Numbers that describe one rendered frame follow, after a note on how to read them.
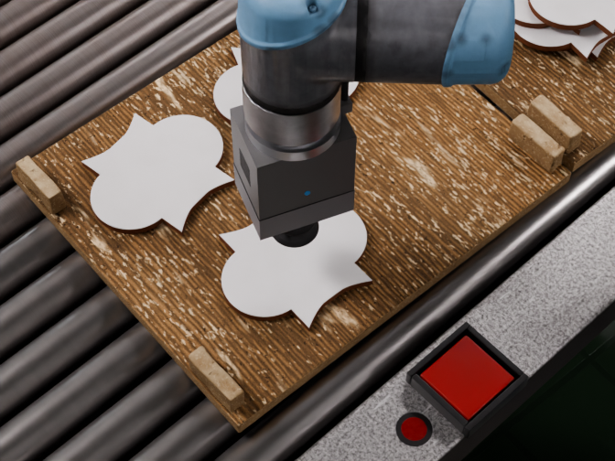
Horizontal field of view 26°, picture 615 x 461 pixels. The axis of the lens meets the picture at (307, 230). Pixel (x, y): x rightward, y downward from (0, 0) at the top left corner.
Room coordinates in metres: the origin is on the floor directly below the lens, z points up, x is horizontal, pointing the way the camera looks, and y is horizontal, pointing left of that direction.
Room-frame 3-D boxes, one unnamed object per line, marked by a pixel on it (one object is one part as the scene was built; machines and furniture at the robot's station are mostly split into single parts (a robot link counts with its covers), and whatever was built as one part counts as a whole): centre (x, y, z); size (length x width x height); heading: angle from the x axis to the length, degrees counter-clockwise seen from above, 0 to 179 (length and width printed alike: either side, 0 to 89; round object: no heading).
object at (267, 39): (0.64, 0.01, 1.26); 0.09 x 0.08 x 0.11; 88
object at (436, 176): (0.74, 0.02, 0.93); 0.41 x 0.35 x 0.02; 130
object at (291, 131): (0.64, 0.01, 1.18); 0.08 x 0.08 x 0.05
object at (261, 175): (0.65, 0.01, 1.10); 0.10 x 0.09 x 0.16; 21
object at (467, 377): (0.53, -0.14, 0.92); 0.06 x 0.06 x 0.01; 43
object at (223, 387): (0.51, 0.08, 0.95); 0.06 x 0.02 x 0.03; 40
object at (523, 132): (0.76, -0.22, 0.95); 0.06 x 0.02 x 0.03; 40
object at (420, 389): (0.53, -0.14, 0.92); 0.08 x 0.08 x 0.02; 43
